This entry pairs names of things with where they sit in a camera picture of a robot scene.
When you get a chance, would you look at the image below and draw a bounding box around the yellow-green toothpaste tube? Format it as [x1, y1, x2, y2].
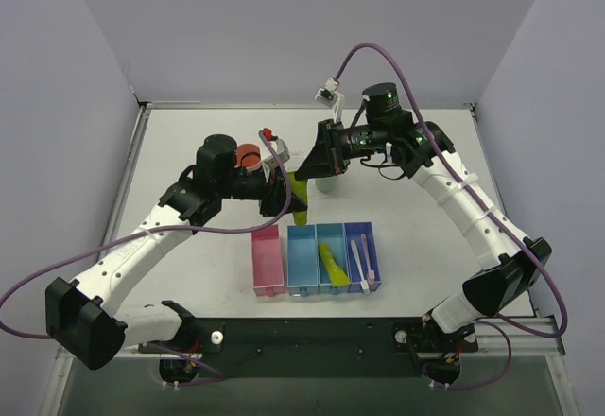
[319, 243, 351, 287]
[288, 172, 308, 226]

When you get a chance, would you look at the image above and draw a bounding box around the orange plastic cup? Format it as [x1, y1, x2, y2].
[236, 143, 262, 173]

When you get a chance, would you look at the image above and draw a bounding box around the green plastic cup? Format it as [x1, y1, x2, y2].
[315, 177, 338, 195]

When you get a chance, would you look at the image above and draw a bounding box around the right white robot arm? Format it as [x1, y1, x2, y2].
[295, 82, 552, 334]

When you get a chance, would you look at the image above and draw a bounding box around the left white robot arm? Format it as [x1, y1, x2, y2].
[44, 129, 307, 370]

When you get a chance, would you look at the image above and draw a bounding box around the white toothbrush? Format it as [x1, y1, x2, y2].
[350, 240, 370, 294]

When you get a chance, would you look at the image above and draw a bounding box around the pink toothbrush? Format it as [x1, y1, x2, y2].
[361, 234, 375, 284]

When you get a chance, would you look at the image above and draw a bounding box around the light blue bin middle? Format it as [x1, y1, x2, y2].
[316, 223, 349, 295]

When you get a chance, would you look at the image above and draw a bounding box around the light blue bin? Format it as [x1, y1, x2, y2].
[286, 225, 320, 297]
[316, 223, 349, 295]

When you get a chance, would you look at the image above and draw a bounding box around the purple-blue storage bin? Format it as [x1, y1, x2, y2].
[344, 222, 381, 293]

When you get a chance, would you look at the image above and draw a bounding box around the pink storage bin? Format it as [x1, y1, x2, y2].
[251, 225, 285, 297]

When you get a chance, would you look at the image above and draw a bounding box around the light blue bin left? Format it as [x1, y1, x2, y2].
[286, 225, 320, 297]

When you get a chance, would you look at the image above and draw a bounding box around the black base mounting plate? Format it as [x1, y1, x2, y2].
[139, 317, 478, 378]

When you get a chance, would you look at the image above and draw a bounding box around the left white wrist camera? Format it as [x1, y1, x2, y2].
[261, 128, 290, 177]

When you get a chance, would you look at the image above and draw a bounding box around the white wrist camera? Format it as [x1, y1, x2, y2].
[315, 78, 345, 123]
[261, 128, 290, 177]

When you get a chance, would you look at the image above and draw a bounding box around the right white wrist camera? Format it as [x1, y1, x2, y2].
[315, 78, 345, 123]

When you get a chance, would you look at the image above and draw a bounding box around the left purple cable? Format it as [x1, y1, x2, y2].
[0, 128, 292, 387]

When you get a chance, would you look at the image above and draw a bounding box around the purple cable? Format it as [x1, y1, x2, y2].
[334, 43, 569, 390]
[0, 128, 292, 387]

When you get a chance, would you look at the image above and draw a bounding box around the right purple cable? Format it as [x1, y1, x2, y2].
[334, 43, 569, 390]

